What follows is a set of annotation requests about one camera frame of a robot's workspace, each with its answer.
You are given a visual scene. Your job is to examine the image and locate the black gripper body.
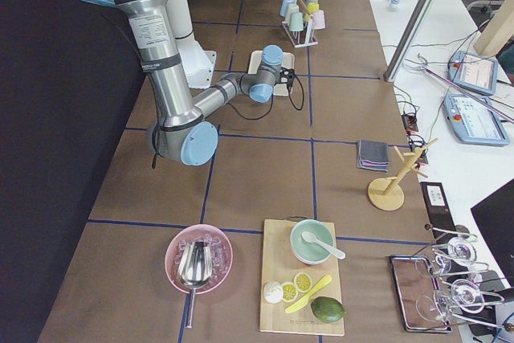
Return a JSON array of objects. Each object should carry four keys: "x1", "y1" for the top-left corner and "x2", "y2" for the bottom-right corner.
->
[{"x1": 279, "y1": 68, "x2": 295, "y2": 92}]

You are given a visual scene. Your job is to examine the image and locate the cream rectangular tray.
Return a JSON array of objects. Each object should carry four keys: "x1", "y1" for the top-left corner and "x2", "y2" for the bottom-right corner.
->
[{"x1": 247, "y1": 50, "x2": 295, "y2": 97}]

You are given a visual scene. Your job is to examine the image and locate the green plastic cup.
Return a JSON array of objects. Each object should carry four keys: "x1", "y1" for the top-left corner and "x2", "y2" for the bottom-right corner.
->
[{"x1": 288, "y1": 12, "x2": 304, "y2": 32}]

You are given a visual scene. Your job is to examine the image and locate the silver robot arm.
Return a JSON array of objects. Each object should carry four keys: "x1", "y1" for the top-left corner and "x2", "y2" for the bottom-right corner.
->
[{"x1": 80, "y1": 0, "x2": 284, "y2": 165}]

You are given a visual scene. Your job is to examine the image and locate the white cup drying rack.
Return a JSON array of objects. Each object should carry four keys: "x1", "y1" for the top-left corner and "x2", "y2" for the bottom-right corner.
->
[{"x1": 281, "y1": 0, "x2": 318, "y2": 48}]

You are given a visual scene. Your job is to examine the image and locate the pink plastic cup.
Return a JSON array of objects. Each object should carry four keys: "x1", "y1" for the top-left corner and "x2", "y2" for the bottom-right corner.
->
[{"x1": 311, "y1": 10, "x2": 325, "y2": 31}]

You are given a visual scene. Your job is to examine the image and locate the beige plastic cup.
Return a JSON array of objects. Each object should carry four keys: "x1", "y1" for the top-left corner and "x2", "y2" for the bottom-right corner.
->
[{"x1": 284, "y1": 3, "x2": 300, "y2": 25}]

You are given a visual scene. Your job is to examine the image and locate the yellow plastic cup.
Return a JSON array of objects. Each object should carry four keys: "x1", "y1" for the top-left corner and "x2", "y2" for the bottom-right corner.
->
[{"x1": 304, "y1": 2, "x2": 320, "y2": 22}]

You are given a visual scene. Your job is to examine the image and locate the light blue plastic cup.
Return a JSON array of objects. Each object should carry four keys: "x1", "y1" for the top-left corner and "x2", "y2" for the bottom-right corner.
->
[{"x1": 279, "y1": 0, "x2": 296, "y2": 18}]

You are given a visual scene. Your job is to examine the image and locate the black metal tray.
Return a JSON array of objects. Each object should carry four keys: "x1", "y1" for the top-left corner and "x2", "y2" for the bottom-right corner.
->
[{"x1": 389, "y1": 255, "x2": 451, "y2": 333}]

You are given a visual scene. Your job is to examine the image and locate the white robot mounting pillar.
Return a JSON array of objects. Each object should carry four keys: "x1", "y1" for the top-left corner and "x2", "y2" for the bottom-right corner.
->
[{"x1": 166, "y1": 0, "x2": 217, "y2": 88}]

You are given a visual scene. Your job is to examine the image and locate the folded grey cloth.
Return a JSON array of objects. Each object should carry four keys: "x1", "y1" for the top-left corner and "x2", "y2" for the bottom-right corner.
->
[{"x1": 357, "y1": 140, "x2": 390, "y2": 172}]

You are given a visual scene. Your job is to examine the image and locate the reacher grabber tool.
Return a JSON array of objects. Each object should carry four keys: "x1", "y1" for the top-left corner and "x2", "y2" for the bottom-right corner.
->
[{"x1": 418, "y1": 54, "x2": 514, "y2": 124}]

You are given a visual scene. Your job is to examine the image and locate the wooden mug tree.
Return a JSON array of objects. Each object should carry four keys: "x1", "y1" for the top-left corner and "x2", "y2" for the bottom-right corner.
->
[{"x1": 367, "y1": 138, "x2": 438, "y2": 211}]

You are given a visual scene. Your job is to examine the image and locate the white plastic spoon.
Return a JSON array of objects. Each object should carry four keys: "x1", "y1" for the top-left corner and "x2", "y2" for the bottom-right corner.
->
[{"x1": 301, "y1": 231, "x2": 346, "y2": 259}]

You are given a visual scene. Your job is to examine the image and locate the mint green bowl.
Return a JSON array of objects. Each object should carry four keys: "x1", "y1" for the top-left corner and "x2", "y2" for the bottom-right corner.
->
[{"x1": 290, "y1": 219, "x2": 336, "y2": 265}]

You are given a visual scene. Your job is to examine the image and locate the wooden cutting board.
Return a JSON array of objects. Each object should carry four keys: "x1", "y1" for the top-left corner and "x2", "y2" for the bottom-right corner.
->
[{"x1": 259, "y1": 219, "x2": 345, "y2": 337}]

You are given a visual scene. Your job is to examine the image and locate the pink bowl of ice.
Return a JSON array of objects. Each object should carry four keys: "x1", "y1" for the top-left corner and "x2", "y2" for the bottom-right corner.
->
[{"x1": 165, "y1": 224, "x2": 233, "y2": 295}]

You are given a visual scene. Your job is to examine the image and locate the upper teach pendant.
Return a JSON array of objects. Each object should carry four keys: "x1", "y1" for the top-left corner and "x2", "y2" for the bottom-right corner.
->
[{"x1": 448, "y1": 51, "x2": 499, "y2": 96}]

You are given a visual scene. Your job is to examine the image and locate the teach pendant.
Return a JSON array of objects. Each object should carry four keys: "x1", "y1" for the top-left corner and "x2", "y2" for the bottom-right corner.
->
[
  {"x1": 448, "y1": 51, "x2": 499, "y2": 96},
  {"x1": 443, "y1": 94, "x2": 510, "y2": 146}
]

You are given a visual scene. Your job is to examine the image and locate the lower teach pendant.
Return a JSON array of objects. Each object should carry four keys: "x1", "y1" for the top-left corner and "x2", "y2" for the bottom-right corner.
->
[{"x1": 443, "y1": 94, "x2": 510, "y2": 146}]

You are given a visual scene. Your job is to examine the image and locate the lemon slice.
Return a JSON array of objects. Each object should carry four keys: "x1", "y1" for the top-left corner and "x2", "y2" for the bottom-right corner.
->
[
  {"x1": 293, "y1": 272, "x2": 313, "y2": 293},
  {"x1": 281, "y1": 281, "x2": 299, "y2": 303}
]

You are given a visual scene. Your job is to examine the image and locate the metal ice scoop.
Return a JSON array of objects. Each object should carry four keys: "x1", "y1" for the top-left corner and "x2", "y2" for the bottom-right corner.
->
[{"x1": 177, "y1": 241, "x2": 213, "y2": 329}]

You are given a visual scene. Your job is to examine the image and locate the black box with label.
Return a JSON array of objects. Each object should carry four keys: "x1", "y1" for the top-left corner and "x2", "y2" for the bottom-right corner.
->
[{"x1": 420, "y1": 182, "x2": 455, "y2": 231}]

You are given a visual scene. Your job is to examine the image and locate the yellow plastic knife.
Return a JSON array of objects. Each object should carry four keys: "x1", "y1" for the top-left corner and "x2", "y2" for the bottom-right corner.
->
[{"x1": 284, "y1": 274, "x2": 332, "y2": 314}]

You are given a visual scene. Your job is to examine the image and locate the white garlic bulb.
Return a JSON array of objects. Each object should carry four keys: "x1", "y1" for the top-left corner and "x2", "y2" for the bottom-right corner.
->
[{"x1": 263, "y1": 281, "x2": 284, "y2": 304}]

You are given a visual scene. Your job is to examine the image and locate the green avocado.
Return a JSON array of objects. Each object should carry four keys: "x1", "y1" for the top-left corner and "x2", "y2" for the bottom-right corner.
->
[{"x1": 310, "y1": 296, "x2": 346, "y2": 323}]

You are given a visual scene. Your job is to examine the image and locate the black monitor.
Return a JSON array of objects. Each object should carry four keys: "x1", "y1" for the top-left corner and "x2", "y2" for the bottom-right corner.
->
[{"x1": 471, "y1": 181, "x2": 514, "y2": 284}]

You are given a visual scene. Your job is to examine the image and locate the wine glass rack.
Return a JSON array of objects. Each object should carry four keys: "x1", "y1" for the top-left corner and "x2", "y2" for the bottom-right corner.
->
[{"x1": 409, "y1": 223, "x2": 513, "y2": 334}]

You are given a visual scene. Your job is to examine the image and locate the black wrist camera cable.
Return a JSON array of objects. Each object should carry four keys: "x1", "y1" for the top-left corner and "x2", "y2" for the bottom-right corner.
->
[{"x1": 228, "y1": 73, "x2": 305, "y2": 121}]

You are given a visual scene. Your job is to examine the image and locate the electronics board with wires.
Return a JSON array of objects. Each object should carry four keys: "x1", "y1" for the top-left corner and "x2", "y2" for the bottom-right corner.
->
[{"x1": 396, "y1": 94, "x2": 426, "y2": 152}]

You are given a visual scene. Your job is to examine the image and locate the aluminium frame post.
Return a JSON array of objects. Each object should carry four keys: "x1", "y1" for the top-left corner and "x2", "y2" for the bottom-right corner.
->
[{"x1": 384, "y1": 0, "x2": 434, "y2": 83}]

